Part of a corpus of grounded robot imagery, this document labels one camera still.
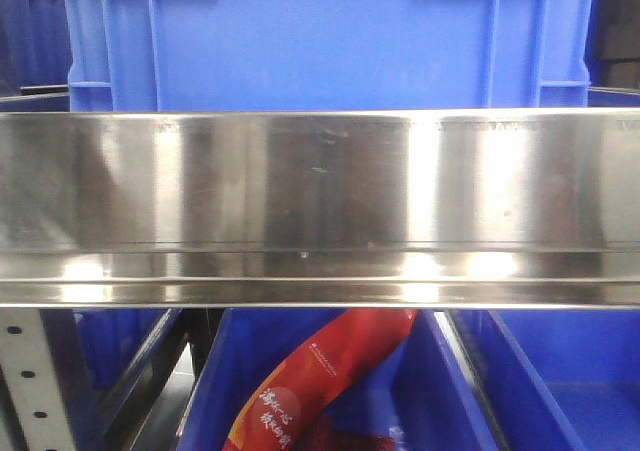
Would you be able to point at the blue lower shelf bin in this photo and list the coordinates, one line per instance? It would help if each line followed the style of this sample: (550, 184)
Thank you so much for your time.
(418, 396)

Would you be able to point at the blue lower right bin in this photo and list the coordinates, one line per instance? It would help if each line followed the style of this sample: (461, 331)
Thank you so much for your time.
(558, 380)

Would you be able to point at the red snack package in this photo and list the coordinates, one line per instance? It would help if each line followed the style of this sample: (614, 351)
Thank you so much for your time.
(291, 398)

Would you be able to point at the large blue plastic crate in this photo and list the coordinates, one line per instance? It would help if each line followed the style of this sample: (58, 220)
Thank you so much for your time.
(274, 55)

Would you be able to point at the perforated metal rack upright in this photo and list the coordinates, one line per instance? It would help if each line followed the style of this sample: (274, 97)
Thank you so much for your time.
(28, 369)

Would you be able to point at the stainless steel shelf rail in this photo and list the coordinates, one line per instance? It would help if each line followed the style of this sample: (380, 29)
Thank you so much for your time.
(494, 208)

